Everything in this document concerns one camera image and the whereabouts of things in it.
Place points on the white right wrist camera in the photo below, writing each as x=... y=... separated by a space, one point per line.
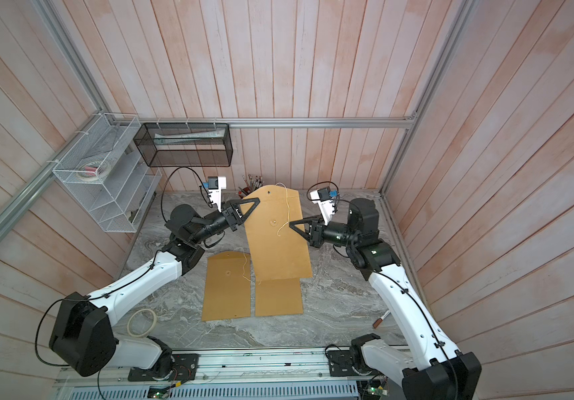
x=326 y=199

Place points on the bundle of pens and pencils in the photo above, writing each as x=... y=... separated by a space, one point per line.
x=252 y=183

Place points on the tape roll on shelf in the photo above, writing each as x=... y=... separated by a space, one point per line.
x=93 y=171

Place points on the clear tape roll on table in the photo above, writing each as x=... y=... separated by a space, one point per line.
x=141 y=323

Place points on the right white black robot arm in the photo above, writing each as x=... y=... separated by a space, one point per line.
x=435 y=368

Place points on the brown kraft file bag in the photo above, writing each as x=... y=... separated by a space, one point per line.
x=227 y=291
x=277 y=252
x=278 y=297

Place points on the black mesh wall basket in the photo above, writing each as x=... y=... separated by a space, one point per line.
x=172 y=145

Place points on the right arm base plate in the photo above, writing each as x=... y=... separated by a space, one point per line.
x=342 y=363

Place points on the white wire mesh shelf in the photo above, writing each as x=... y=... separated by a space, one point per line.
x=118 y=202

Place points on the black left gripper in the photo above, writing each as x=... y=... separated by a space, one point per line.
x=233 y=215

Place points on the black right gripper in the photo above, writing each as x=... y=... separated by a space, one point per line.
x=313 y=232

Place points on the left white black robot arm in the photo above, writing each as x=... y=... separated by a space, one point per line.
x=83 y=334

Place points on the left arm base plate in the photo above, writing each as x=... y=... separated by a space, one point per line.
x=172 y=367

